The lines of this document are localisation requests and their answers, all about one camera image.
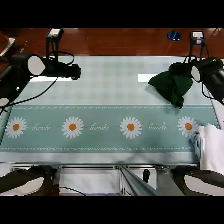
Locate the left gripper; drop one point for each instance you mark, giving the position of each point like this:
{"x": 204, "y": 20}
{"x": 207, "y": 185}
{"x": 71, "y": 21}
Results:
{"x": 68, "y": 71}

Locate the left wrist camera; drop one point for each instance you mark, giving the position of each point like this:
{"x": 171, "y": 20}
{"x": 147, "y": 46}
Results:
{"x": 53, "y": 40}

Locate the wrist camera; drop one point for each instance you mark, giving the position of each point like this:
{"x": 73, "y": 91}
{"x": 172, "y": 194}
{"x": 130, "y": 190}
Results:
{"x": 53, "y": 40}
{"x": 197, "y": 38}

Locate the white garment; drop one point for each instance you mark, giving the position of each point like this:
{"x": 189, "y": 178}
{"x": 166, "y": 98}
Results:
{"x": 213, "y": 148}

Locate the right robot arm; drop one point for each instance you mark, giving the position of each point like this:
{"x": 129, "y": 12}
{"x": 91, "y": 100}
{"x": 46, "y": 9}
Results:
{"x": 213, "y": 75}

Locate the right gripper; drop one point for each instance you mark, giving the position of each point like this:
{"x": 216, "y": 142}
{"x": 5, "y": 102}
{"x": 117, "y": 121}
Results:
{"x": 180, "y": 68}

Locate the dark green garment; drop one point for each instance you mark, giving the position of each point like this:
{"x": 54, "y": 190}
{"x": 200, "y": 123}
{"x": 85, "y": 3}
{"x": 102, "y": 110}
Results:
{"x": 171, "y": 86}

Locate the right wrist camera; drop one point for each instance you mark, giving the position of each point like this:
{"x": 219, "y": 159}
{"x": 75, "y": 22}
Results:
{"x": 197, "y": 38}

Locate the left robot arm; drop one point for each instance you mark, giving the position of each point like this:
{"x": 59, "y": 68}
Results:
{"x": 20, "y": 71}

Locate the silver frame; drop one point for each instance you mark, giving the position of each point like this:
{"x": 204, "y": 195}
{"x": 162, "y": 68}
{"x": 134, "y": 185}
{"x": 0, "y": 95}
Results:
{"x": 133, "y": 181}

